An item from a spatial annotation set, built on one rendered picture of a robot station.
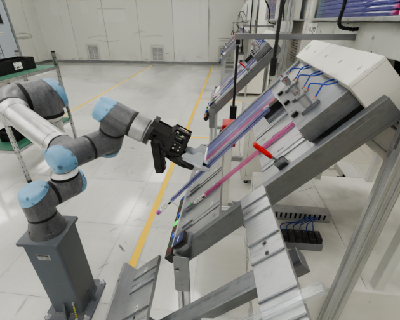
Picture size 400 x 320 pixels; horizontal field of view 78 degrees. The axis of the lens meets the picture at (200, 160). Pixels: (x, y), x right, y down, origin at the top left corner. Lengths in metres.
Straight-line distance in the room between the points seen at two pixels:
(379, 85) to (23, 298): 1.90
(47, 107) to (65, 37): 10.01
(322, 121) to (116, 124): 0.52
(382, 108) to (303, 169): 0.20
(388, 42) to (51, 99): 1.02
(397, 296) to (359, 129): 0.63
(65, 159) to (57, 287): 0.92
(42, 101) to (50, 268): 0.76
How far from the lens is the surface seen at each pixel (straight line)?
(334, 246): 1.14
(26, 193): 1.23
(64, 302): 1.63
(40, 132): 0.82
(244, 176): 2.38
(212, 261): 1.77
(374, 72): 0.64
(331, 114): 0.66
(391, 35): 0.71
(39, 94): 1.06
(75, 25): 10.79
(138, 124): 0.70
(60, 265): 1.38
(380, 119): 0.66
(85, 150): 0.74
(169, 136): 0.70
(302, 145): 0.71
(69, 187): 1.25
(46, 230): 1.29
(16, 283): 2.00
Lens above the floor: 1.38
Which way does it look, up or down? 29 degrees down
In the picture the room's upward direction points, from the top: straight up
